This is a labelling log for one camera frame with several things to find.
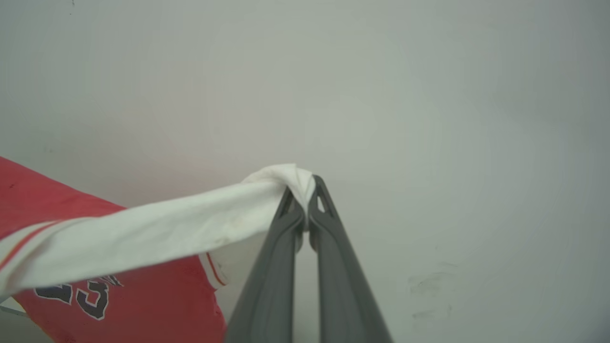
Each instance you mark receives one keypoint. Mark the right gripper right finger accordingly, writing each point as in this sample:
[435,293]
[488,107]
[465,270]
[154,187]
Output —
[340,286]

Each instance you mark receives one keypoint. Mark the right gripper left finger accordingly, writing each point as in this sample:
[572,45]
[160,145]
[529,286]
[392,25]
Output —
[271,286]

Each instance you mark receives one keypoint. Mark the red and white jersey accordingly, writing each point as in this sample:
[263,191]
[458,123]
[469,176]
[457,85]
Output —
[143,228]

